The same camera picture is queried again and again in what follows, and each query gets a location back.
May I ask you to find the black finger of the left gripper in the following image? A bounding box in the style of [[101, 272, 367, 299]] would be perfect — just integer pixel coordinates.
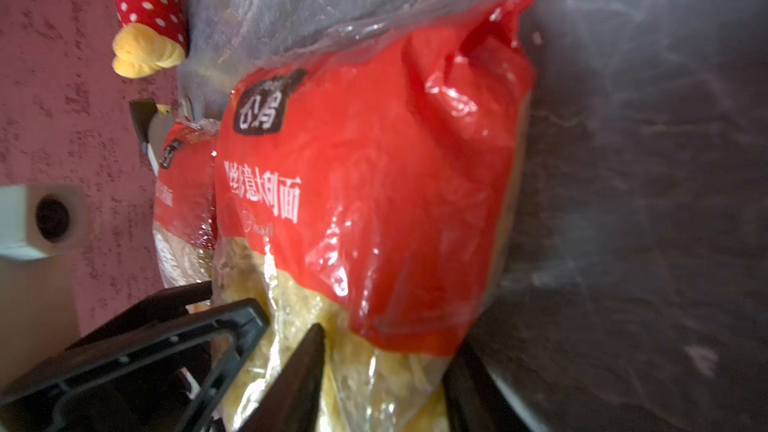
[[1, 299, 269, 431], [66, 281, 212, 351]]

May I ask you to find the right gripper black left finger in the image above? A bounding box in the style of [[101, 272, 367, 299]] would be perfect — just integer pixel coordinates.
[[240, 323, 325, 432]]

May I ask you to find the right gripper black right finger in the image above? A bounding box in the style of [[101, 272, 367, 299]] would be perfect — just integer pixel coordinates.
[[442, 340, 530, 432]]

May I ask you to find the red macaroni bag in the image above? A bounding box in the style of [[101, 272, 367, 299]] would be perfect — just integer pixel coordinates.
[[213, 0, 535, 431], [152, 119, 219, 288]]

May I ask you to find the yellow plush toy red dress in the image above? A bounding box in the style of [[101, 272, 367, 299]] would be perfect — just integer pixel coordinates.
[[112, 0, 189, 79]]

